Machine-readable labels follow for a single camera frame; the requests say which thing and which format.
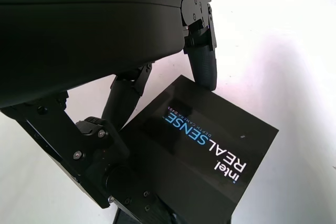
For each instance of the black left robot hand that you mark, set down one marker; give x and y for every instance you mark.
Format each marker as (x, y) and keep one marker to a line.
(78, 37)

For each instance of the black RealSense box lid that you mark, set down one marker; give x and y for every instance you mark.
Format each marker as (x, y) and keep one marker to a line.
(210, 142)

